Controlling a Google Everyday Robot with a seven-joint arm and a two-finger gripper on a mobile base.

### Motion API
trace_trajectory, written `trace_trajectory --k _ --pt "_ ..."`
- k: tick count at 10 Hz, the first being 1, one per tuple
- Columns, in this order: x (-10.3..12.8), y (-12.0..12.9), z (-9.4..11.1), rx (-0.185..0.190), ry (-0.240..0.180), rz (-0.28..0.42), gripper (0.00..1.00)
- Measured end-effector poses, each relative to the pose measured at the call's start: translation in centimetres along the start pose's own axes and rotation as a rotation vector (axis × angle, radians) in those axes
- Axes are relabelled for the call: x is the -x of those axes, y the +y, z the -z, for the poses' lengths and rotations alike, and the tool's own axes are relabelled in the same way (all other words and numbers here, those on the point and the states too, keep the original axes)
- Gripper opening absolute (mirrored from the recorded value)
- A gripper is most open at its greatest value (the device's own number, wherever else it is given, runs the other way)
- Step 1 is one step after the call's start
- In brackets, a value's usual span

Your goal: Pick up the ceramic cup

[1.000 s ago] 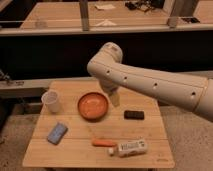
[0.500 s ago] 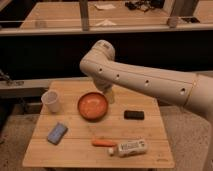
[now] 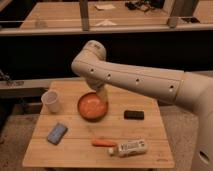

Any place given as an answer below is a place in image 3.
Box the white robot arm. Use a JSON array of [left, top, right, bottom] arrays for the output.
[[71, 40, 213, 171]]

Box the orange bowl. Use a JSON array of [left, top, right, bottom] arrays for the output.
[[77, 92, 108, 121]]

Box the black rectangular block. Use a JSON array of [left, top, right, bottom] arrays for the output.
[[124, 110, 144, 120]]

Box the wooden cutting board table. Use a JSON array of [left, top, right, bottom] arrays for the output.
[[23, 81, 174, 169]]

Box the blue sponge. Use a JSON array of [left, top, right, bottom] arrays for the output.
[[47, 123, 68, 145]]

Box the white plastic bottle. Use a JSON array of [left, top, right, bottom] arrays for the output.
[[108, 139, 148, 157]]

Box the folded white paper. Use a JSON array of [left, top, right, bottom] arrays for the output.
[[95, 19, 117, 27]]

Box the white paper sheet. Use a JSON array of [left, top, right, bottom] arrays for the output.
[[94, 4, 116, 10]]

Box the grey metal post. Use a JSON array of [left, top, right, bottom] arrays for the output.
[[79, 0, 90, 31], [167, 0, 185, 28]]

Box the black cables pile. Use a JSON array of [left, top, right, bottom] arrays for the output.
[[124, 0, 165, 13]]

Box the grey metal post right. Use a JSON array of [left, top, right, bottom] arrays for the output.
[[167, 0, 185, 28]]

